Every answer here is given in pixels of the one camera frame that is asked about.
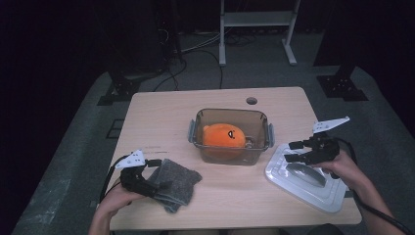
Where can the person's right hand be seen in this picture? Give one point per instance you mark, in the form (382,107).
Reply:
(342,169)

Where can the black stand base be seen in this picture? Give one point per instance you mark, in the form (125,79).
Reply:
(122,89)
(341,86)

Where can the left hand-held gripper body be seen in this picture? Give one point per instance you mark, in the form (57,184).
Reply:
(133,179)

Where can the grey fluffy cloth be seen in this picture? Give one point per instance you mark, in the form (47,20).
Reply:
(179,182)

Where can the person's left hand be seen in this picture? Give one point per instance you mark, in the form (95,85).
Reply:
(117,202)

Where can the black floor tape square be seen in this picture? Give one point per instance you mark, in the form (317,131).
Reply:
(115,129)

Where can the white metal stand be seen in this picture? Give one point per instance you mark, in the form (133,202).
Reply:
(257,18)

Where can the orange plush toy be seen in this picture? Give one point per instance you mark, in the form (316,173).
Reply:
(221,137)

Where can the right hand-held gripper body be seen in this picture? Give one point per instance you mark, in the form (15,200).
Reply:
(323,150)

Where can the brown translucent storage box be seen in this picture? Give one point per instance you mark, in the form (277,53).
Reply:
(254,153)

